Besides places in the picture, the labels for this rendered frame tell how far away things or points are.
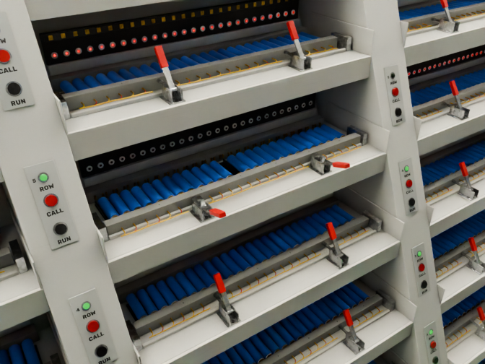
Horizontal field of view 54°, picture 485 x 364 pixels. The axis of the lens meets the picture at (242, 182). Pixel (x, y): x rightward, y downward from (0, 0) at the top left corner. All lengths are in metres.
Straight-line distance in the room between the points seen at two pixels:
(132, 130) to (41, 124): 0.13
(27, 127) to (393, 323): 0.87
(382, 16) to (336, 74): 0.16
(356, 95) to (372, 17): 0.16
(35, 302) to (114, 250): 0.13
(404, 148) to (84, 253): 0.69
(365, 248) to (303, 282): 0.17
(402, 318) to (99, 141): 0.79
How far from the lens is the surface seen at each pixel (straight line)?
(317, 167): 0.94
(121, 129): 0.74
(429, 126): 1.18
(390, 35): 1.06
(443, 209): 1.24
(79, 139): 0.73
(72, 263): 0.74
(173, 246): 0.79
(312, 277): 0.98
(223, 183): 0.86
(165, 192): 0.85
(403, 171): 1.08
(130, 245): 0.78
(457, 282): 1.33
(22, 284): 0.77
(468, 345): 1.45
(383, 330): 1.16
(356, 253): 1.05
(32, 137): 0.71
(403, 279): 1.15
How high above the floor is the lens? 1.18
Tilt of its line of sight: 13 degrees down
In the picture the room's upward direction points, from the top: 13 degrees counter-clockwise
